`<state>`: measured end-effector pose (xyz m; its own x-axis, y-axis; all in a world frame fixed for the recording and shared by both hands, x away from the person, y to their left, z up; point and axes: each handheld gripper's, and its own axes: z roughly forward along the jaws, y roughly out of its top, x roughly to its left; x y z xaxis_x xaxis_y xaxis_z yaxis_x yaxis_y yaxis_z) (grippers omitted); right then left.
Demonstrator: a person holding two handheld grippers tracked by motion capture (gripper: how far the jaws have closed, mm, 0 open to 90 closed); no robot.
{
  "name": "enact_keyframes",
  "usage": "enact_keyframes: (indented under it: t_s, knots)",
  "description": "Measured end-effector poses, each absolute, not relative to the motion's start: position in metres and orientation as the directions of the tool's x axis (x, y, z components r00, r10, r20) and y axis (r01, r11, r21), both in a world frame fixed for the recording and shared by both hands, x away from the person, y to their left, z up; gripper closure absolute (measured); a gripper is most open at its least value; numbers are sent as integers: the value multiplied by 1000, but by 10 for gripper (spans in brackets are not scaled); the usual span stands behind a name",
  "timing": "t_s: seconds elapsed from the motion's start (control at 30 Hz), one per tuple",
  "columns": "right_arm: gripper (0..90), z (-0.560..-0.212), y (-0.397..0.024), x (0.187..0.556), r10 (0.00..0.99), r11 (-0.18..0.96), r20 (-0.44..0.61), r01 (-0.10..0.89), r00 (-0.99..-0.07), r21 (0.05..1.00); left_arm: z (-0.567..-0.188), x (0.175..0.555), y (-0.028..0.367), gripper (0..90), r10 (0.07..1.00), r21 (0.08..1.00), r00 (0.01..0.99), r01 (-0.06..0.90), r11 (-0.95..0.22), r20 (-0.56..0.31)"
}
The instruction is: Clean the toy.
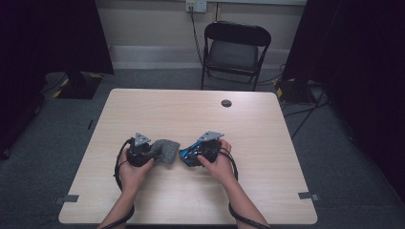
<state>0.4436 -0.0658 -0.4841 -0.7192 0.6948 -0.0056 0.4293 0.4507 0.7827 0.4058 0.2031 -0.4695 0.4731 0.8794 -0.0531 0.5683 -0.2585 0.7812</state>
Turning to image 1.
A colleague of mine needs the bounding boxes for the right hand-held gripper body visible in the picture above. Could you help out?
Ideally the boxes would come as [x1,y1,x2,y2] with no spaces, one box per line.
[197,131,224,167]

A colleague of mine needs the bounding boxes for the black floor cables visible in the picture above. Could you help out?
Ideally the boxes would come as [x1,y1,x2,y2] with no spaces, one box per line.
[282,84,330,141]

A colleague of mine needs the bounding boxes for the black folding chair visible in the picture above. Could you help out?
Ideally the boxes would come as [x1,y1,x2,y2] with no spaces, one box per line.
[200,20,272,93]

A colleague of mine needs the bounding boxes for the black braided power cable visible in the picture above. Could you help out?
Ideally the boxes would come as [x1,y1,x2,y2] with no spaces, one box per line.
[189,6,204,66]

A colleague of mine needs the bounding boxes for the right hand-held gripper black cable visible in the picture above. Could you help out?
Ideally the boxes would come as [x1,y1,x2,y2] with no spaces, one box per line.
[218,150,272,229]

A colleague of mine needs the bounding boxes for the left hand-held gripper black cable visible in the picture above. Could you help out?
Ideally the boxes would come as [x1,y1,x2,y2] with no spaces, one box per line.
[98,137,137,229]

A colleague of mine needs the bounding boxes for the black stand base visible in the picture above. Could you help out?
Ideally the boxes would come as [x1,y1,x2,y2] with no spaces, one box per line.
[275,77,318,104]
[56,71,103,100]

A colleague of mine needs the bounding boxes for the white wall socket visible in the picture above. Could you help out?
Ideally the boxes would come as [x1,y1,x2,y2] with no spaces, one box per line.
[185,0,208,13]

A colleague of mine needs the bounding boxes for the black curtain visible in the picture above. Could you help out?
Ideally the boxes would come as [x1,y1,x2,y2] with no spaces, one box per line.
[281,0,405,204]
[0,0,115,158]

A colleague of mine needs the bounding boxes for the person's left hand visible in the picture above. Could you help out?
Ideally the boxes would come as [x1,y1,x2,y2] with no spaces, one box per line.
[118,155,156,196]

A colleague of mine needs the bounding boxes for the grey cloth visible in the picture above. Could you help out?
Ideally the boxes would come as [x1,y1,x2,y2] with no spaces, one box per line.
[149,138,181,166]

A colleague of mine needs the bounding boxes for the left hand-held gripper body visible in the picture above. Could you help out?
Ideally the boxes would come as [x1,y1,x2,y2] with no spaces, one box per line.
[126,132,155,168]

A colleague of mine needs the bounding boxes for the grey tape strip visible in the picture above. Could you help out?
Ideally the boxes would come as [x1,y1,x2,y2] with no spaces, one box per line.
[298,191,320,202]
[53,194,80,205]

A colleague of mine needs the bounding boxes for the hand-held gripper black cable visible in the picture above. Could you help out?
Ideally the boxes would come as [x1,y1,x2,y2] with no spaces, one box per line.
[218,150,272,229]
[98,137,137,229]

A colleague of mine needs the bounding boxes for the person's right hand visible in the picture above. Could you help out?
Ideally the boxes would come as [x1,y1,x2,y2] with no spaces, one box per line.
[197,138,237,189]

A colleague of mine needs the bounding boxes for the blue toy car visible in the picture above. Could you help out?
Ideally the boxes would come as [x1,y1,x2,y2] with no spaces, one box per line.
[179,140,208,168]

